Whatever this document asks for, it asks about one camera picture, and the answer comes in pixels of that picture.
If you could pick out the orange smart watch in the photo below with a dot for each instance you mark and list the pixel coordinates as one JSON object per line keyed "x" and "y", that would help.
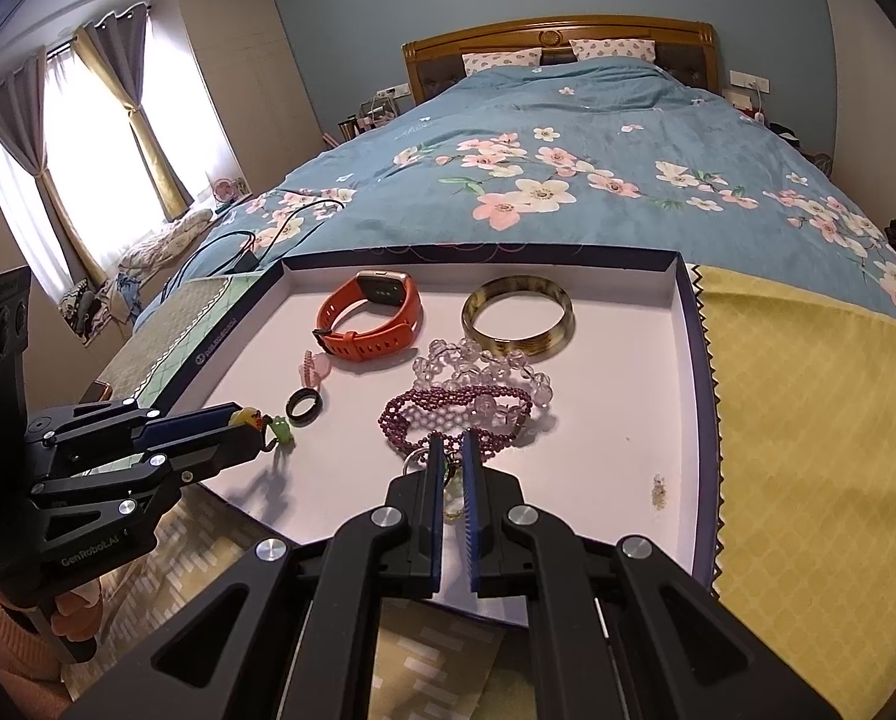
{"x": 374, "y": 315}

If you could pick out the blue floral duvet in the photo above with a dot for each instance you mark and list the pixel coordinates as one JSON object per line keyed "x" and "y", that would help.
{"x": 601, "y": 152}

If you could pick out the patterned pillow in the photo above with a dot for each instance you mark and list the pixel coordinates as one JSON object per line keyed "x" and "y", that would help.
{"x": 474, "y": 62}
{"x": 630, "y": 47}

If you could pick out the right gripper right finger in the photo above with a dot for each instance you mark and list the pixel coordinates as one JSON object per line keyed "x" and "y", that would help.
{"x": 618, "y": 630}

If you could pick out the purple yellow curtain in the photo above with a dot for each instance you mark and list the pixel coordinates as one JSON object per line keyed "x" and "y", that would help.
{"x": 113, "y": 49}
{"x": 28, "y": 195}

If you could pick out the purple yellow right curtain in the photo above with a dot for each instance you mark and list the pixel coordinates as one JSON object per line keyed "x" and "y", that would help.
{"x": 113, "y": 49}

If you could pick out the dark shallow tray box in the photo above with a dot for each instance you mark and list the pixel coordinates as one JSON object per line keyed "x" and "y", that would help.
{"x": 616, "y": 434}

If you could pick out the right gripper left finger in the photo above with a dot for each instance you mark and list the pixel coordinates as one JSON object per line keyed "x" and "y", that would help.
{"x": 287, "y": 632}

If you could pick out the tortoiseshell bangle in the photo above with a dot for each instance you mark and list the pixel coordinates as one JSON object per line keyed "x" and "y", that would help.
{"x": 520, "y": 313}

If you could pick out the left patterned pillow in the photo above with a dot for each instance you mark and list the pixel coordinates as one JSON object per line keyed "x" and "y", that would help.
{"x": 474, "y": 62}

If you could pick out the yellow amber pendant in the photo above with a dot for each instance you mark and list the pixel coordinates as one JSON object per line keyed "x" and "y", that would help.
{"x": 248, "y": 416}

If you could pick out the yellow quilted cloth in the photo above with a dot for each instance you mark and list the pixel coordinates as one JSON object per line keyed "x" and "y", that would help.
{"x": 807, "y": 390}

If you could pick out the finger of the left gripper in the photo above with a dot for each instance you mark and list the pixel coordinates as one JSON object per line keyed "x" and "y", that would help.
{"x": 192, "y": 419}
{"x": 200, "y": 457}

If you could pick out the wooden headboard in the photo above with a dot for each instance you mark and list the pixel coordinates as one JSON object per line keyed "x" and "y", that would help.
{"x": 685, "y": 49}

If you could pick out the purple yellow left curtain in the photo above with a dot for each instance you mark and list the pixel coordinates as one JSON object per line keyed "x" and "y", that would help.
{"x": 28, "y": 195}

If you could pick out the right patterned pillow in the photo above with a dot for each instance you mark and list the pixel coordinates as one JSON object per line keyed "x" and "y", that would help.
{"x": 630, "y": 47}

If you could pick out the person left hand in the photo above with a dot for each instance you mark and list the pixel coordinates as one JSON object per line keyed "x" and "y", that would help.
{"x": 78, "y": 613}

